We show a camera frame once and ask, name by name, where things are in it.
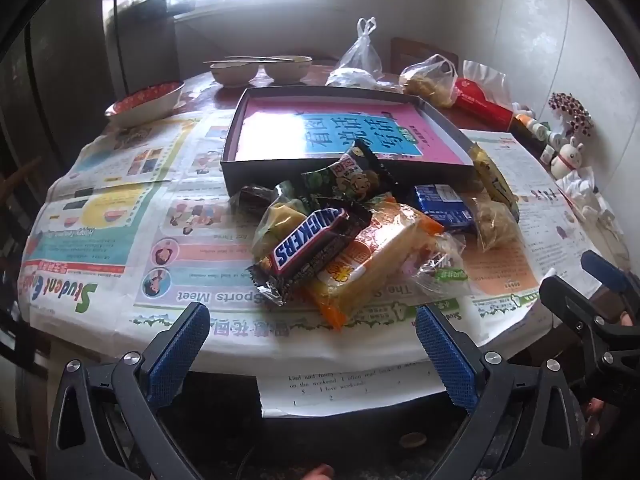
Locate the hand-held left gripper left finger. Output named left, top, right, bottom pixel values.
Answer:
left=46, top=302, right=211, bottom=480

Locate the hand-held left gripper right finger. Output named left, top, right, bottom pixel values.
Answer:
left=415, top=305, right=586, bottom=480

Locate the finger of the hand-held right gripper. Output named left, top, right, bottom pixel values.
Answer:
left=581, top=250, right=640, bottom=311
left=539, top=274, right=640, bottom=402

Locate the clear packet with red sweet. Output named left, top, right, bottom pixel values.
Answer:
left=400, top=232, right=471, bottom=296

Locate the fluffy floss pastry clear packet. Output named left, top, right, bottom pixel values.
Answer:
left=472, top=195, right=521, bottom=253

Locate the orange clear cracker packet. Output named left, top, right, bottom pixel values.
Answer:
left=305, top=202, right=446, bottom=332

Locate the long yellow snack packet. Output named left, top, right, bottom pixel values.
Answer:
left=470, top=142, right=521, bottom=221

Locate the blue biscuit packet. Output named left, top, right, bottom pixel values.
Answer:
left=414, top=184, right=476, bottom=233

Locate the yellow pastry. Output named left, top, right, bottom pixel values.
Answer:
left=250, top=195, right=311, bottom=261

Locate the brown chocolate bar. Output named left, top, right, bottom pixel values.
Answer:
left=248, top=207, right=373, bottom=307

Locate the dark brown cake clear wrapper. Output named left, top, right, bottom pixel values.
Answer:
left=229, top=185, right=281, bottom=221

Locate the black green cartoon snack packet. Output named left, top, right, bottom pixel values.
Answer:
left=300, top=139, right=396, bottom=206

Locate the dark grey shallow cardboard box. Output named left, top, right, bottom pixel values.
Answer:
left=220, top=86, right=476, bottom=196

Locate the plastic bag of fried snacks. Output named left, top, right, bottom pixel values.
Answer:
left=400, top=54, right=458, bottom=108

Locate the person's right hand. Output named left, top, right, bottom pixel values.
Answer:
left=582, top=397, right=608, bottom=441

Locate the newspaper sheet with orange panel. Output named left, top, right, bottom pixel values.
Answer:
left=450, top=129, right=608, bottom=348

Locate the crumpled white tissue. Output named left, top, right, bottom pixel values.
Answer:
left=557, top=165, right=618, bottom=231

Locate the white printed paper sheet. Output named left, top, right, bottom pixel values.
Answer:
left=256, top=360, right=447, bottom=418

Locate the white rabbit figurine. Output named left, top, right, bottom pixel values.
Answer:
left=550, top=137, right=586, bottom=178

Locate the colourful student newspaper sheet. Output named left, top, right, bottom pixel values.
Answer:
left=19, top=109, right=481, bottom=363

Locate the brown dried flower decoration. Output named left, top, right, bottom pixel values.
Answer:
left=547, top=91, right=594, bottom=138

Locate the red tissue pack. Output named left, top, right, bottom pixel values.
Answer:
left=452, top=60, right=518, bottom=133

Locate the curved wooden chair back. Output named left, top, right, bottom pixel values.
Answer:
left=0, top=157, right=46, bottom=241

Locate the pink workbook with blue label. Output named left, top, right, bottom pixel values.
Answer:
left=235, top=97, right=473, bottom=166

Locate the red patterned bowl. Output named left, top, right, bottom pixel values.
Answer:
left=105, top=81, right=186, bottom=128

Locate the white ceramic bowl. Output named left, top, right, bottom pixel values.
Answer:
left=210, top=61, right=260, bottom=88
left=263, top=56, right=313, bottom=83

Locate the dark refrigerator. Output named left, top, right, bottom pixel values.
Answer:
left=0, top=0, right=126, bottom=221

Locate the dark wooden chair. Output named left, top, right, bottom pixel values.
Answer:
left=390, top=36, right=460, bottom=81

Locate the tied clear plastic bag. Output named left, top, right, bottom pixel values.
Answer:
left=325, top=17, right=386, bottom=88

